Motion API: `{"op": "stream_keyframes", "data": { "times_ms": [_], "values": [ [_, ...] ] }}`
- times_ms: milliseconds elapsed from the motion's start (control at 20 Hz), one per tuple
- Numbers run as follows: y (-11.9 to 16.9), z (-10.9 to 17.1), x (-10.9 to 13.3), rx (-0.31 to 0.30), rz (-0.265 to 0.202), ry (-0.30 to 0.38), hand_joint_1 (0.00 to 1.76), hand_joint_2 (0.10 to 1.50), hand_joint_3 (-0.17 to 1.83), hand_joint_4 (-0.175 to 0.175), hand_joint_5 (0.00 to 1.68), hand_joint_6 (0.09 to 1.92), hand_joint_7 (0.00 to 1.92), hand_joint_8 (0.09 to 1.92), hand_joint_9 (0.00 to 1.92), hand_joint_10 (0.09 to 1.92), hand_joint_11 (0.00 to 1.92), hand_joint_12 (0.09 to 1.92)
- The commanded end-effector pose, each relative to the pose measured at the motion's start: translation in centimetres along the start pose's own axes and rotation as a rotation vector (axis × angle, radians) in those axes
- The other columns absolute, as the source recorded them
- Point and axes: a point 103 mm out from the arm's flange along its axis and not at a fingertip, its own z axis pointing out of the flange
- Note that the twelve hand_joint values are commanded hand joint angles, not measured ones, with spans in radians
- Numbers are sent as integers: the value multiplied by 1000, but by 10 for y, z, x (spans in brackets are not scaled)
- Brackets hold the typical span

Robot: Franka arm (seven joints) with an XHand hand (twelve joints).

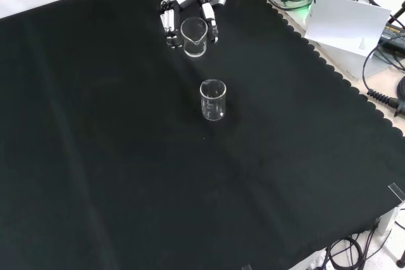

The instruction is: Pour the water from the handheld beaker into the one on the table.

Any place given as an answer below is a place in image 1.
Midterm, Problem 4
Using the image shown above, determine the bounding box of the clear glass beaker with spout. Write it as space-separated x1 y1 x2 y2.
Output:
180 16 209 58

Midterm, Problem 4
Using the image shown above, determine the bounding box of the tall clear glass beaker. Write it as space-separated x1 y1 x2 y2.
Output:
199 78 227 122

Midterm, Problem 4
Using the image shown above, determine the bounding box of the pale board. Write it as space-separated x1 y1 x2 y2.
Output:
304 0 392 59

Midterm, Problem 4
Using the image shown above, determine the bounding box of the black bench cloth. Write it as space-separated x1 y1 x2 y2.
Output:
0 0 405 270

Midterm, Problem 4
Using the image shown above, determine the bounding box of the black power adapter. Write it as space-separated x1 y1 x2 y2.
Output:
378 20 405 54

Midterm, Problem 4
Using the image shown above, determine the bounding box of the black cable with strain relief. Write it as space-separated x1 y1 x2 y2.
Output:
361 38 405 116

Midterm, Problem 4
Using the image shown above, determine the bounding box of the black coiled floor cable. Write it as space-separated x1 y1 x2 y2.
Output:
325 235 365 270

